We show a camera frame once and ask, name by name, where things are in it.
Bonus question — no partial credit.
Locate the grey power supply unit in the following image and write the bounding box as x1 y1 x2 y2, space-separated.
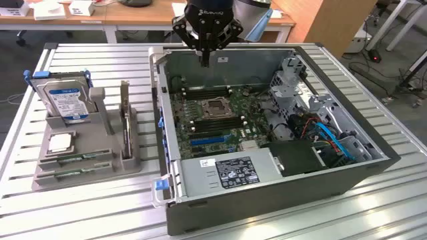
179 152 284 197

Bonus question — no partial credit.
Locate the wooden cabinet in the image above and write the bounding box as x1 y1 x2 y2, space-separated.
286 0 380 60

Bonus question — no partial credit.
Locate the silver chipset heatsink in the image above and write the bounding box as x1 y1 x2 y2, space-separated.
240 139 262 151

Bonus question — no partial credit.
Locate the grey metal disk bay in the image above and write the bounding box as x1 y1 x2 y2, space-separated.
308 94 383 165

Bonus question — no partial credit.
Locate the green RAM stick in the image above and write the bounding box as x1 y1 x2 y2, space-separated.
56 151 111 164
55 164 111 178

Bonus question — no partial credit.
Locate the blue expansion slot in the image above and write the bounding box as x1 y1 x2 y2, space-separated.
190 136 226 147

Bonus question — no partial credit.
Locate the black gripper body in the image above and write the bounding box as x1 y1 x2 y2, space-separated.
184 0 236 38

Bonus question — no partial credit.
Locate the black plastic air shroud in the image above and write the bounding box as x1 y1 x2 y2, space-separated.
259 139 328 178

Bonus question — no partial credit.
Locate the silver CPU chip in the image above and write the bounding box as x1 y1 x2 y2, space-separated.
46 133 75 154

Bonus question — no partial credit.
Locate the black rounded desk object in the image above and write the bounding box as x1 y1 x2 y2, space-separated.
120 0 154 8

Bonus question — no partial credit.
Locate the upright graphics card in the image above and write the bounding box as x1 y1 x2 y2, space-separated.
119 79 135 160

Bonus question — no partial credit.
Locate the blue flat SATA wire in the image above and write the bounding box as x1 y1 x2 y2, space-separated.
316 121 356 161

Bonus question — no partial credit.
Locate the wooden office desk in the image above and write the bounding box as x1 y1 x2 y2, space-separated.
0 0 108 45
104 0 298 45

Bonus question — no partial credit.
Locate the white box with printed text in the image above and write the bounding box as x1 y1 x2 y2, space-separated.
0 1 31 17

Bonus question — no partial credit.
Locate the green motherboard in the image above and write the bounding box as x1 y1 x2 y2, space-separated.
170 86 278 160

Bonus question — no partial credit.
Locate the black office chair base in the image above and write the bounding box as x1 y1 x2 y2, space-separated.
15 29 75 47

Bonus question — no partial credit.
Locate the white floor device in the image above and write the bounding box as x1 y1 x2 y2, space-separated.
343 31 374 54

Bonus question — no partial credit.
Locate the hard disk with blue rails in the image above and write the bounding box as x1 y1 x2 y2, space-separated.
23 69 98 125

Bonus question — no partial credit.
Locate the grey metal drive cage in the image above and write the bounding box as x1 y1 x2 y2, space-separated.
267 56 318 120

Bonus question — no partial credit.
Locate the long black expansion slot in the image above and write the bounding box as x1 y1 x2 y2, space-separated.
187 131 222 141

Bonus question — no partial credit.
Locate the black adapter with red light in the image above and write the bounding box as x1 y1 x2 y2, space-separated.
366 49 384 63

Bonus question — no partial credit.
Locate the grey parts rack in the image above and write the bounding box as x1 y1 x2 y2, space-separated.
31 86 143 193

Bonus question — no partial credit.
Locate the white box with round lid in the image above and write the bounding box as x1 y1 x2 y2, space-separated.
32 1 68 21

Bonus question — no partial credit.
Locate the small white labelled box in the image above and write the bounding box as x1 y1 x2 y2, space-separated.
68 0 96 17

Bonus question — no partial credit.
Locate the white metal table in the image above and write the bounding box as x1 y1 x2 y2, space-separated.
364 0 427 52

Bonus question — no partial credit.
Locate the metal CPU socket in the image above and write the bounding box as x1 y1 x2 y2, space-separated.
198 96 235 118

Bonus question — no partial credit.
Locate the white paper stack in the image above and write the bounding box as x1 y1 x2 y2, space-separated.
171 1 188 19

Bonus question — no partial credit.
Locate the black wheeled stand base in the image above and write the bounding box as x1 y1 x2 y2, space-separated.
382 53 427 108

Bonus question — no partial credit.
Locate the black RAM slot bank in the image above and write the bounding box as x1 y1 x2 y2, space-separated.
190 115 248 134
182 85 234 101

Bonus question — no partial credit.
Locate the open black PC case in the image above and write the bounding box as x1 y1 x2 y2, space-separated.
147 42 402 237

